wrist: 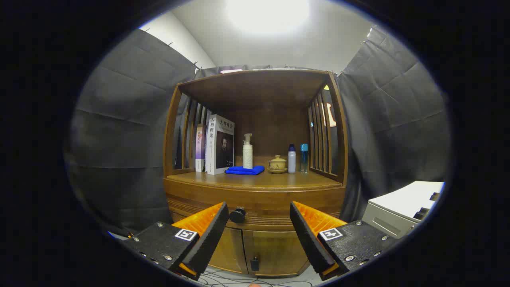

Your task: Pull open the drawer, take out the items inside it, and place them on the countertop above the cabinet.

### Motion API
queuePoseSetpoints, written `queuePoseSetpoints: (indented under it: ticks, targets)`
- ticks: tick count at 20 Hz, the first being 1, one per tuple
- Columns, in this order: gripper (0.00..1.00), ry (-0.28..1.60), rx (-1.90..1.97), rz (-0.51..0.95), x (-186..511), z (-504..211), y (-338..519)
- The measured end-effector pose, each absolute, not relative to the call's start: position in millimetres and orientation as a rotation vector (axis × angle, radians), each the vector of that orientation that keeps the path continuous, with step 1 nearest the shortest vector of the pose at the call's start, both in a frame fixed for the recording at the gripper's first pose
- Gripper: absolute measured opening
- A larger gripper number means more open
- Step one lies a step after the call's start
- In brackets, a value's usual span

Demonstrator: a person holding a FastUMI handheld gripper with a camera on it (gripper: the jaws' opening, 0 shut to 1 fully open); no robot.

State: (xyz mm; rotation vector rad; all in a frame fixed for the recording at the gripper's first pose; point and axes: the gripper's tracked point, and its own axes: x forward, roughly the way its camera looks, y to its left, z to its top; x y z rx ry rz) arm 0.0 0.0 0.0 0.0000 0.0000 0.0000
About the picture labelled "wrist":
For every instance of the black backdrop cloth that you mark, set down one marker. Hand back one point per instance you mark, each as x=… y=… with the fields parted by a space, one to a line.
x=127 y=139

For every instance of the white grey drawer unit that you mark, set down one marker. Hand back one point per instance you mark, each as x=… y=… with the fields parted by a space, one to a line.
x=402 y=199

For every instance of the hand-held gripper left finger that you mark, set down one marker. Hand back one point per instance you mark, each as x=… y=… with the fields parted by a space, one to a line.
x=209 y=239

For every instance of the white book with portrait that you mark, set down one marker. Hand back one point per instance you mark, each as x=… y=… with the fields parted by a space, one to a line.
x=219 y=147

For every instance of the wooden countertop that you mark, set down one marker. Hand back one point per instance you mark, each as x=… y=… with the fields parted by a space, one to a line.
x=279 y=180

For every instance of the folded blue cloth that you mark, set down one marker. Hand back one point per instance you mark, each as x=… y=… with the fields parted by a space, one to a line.
x=243 y=171

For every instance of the slim teal bottle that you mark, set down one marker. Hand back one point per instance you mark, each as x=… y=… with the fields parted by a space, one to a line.
x=304 y=159

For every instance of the yellow lidded teacup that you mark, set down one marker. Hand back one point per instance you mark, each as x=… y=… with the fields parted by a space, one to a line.
x=277 y=162

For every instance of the thin purple book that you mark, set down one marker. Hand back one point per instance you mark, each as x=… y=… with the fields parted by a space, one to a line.
x=200 y=147

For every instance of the plain wooden cabinet door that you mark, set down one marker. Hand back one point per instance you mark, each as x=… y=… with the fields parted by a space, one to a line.
x=231 y=251

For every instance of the brown wooden cabinet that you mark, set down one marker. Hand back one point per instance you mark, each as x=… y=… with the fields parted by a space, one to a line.
x=275 y=123

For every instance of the yellow ceramic saucer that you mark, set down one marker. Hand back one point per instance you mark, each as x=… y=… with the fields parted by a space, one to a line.
x=277 y=172

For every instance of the white bottle with blue cap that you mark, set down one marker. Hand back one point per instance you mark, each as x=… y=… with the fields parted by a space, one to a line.
x=291 y=161

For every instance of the white pump bottle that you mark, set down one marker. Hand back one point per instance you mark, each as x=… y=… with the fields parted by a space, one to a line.
x=248 y=157

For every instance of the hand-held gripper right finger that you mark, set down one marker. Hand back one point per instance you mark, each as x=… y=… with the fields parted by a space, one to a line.
x=308 y=239

